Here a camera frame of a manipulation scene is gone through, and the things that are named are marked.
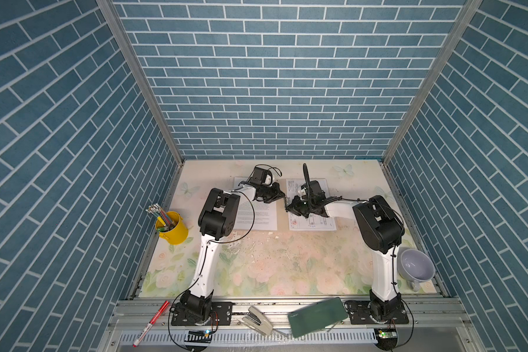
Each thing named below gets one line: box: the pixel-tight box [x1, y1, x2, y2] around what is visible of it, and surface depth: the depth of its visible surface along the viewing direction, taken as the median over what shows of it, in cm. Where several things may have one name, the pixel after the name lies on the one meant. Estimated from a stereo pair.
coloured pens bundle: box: [145, 203, 178, 232], surface depth 84 cm
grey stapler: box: [242, 305, 274, 336], surface depth 72 cm
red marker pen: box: [132, 300, 171, 348], surface depth 72 cm
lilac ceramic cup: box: [396, 248, 436, 292], surface depth 81 cm
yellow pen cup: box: [155, 211, 189, 245], surface depth 86 cm
